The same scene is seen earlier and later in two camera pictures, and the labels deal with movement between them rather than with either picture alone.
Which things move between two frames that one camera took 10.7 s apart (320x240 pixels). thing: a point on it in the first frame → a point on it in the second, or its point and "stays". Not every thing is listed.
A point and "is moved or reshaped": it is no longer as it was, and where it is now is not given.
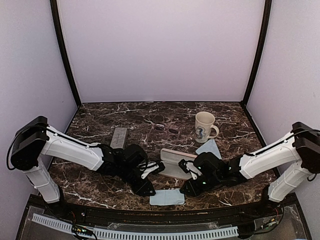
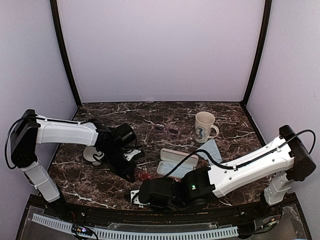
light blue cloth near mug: x=210 y=146 stays
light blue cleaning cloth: x=167 y=197 is moved or reshaped
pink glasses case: x=170 y=160 stays
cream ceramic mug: x=204 y=127 stays
